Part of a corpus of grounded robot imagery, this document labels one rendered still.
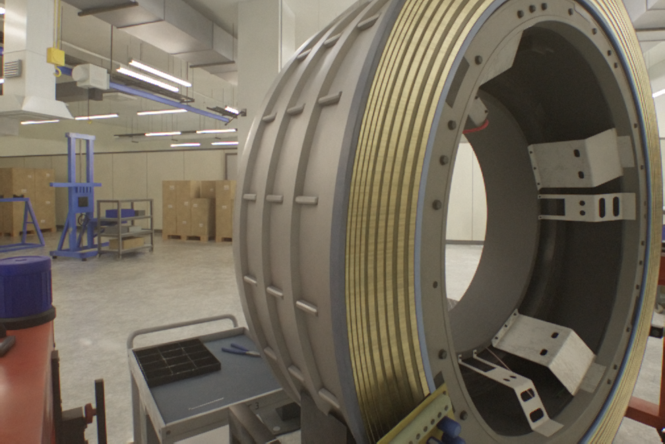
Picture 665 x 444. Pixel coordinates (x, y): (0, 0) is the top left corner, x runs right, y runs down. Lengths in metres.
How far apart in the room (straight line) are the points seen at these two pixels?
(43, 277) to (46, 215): 11.81
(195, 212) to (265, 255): 8.66
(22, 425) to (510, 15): 1.03
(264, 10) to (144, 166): 6.50
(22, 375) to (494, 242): 1.47
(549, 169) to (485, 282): 0.48
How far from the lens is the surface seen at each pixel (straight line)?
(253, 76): 6.42
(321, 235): 0.60
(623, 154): 1.55
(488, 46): 0.81
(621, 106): 1.47
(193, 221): 9.48
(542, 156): 1.54
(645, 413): 2.38
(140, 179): 11.86
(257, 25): 6.65
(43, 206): 12.80
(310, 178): 0.67
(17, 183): 12.38
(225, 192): 9.00
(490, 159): 1.60
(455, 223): 8.90
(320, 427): 0.88
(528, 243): 1.59
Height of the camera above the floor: 1.27
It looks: 1 degrees down
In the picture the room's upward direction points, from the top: straight up
